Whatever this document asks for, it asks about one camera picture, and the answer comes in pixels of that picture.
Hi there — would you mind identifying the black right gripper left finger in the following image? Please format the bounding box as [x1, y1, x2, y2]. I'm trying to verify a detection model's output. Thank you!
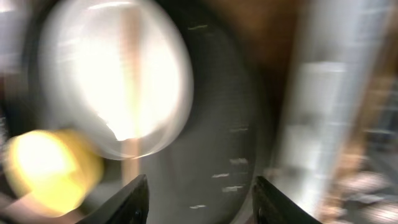
[76, 174, 149, 224]

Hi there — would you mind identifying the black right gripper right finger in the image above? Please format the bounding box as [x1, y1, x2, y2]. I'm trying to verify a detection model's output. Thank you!
[252, 176, 321, 224]

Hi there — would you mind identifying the yellow bowl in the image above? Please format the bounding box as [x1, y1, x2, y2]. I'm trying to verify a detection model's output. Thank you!
[4, 129, 104, 218]

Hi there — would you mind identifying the wooden chopstick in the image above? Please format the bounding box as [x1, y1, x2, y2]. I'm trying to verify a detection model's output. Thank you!
[121, 7, 134, 185]
[123, 7, 141, 184]

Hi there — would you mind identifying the grey dishwasher rack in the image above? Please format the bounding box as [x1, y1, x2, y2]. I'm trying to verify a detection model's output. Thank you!
[272, 0, 397, 223]

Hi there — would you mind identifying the round black tray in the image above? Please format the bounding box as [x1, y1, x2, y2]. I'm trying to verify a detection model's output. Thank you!
[1, 1, 269, 224]

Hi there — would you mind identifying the light grey round plate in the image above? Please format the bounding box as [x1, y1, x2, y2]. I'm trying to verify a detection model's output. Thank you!
[37, 1, 193, 160]

